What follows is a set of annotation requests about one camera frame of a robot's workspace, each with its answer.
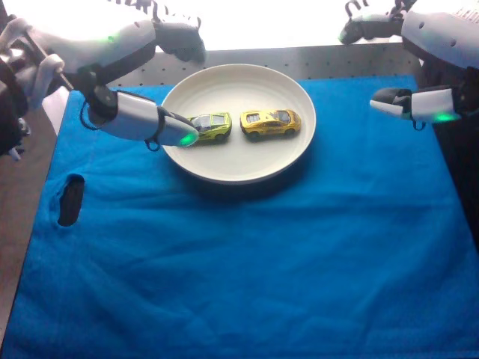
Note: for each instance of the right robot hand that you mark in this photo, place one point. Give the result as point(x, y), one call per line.
point(438, 37)

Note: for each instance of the yellow toy car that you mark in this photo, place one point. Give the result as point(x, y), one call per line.
point(269, 123)

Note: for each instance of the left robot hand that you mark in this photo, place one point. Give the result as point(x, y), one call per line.
point(112, 45)

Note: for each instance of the white round plate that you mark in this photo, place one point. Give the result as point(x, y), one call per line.
point(239, 89)

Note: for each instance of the blue cloth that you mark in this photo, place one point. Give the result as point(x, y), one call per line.
point(243, 269)

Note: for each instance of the green toy car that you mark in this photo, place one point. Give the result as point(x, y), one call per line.
point(215, 127)

